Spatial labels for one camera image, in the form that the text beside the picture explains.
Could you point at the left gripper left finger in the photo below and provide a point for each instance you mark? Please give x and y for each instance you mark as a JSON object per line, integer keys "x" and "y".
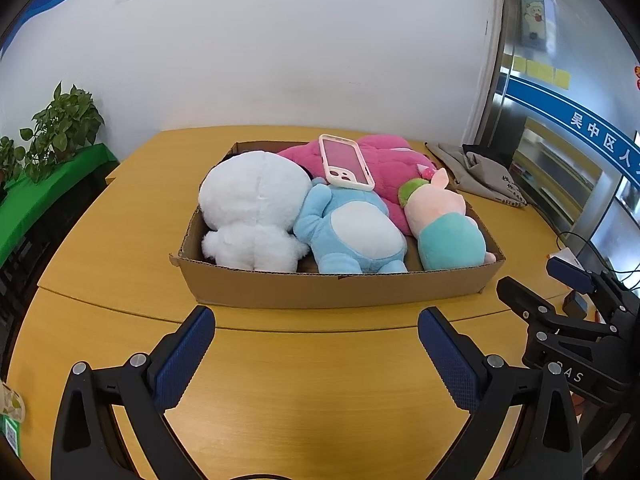
{"x": 88, "y": 443}

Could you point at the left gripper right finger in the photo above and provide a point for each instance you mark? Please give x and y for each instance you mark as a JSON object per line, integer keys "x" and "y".
{"x": 544, "y": 443}

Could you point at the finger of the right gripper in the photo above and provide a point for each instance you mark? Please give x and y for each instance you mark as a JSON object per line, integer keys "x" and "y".
{"x": 616, "y": 304}
{"x": 541, "y": 315}

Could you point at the pink pig plush toy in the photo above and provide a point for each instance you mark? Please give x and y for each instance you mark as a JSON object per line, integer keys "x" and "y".
{"x": 447, "y": 238}

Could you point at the blue plush toy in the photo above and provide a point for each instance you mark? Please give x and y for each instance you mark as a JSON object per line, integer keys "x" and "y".
{"x": 350, "y": 231}

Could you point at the beige phone case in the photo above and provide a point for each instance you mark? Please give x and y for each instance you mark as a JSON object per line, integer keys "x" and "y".
{"x": 343, "y": 164}

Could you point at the black charger block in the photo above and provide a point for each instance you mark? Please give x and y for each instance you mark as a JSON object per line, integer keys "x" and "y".
{"x": 575, "y": 306}

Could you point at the white orange pad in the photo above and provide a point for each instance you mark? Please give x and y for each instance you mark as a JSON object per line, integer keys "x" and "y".
{"x": 568, "y": 256}

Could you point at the green white packet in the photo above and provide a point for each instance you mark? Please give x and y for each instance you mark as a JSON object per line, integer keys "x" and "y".
{"x": 13, "y": 412}

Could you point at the grey cloth bag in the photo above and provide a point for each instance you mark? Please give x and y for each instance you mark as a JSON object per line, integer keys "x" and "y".
{"x": 479, "y": 175}

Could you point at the blue door banner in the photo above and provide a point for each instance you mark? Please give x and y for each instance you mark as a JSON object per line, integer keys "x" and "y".
{"x": 618, "y": 149}

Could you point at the brown cardboard box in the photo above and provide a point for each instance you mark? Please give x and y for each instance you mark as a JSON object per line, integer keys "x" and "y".
{"x": 307, "y": 288}

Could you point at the yellow sticky notes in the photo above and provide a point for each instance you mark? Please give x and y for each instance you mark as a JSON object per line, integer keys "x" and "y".
{"x": 540, "y": 71}

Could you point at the green covered side table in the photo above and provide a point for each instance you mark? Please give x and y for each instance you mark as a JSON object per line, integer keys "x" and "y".
{"x": 27, "y": 201}

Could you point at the cartoon sheep poster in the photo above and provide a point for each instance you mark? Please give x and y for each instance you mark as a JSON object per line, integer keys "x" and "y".
{"x": 537, "y": 24}

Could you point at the small potted plant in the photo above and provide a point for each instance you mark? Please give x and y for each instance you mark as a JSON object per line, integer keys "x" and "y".
{"x": 11, "y": 157}

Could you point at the white plush toy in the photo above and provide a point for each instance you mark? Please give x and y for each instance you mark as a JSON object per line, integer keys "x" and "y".
{"x": 250, "y": 203}

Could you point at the green potted plant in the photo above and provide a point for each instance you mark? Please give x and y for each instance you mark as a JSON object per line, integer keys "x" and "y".
{"x": 70, "y": 122}

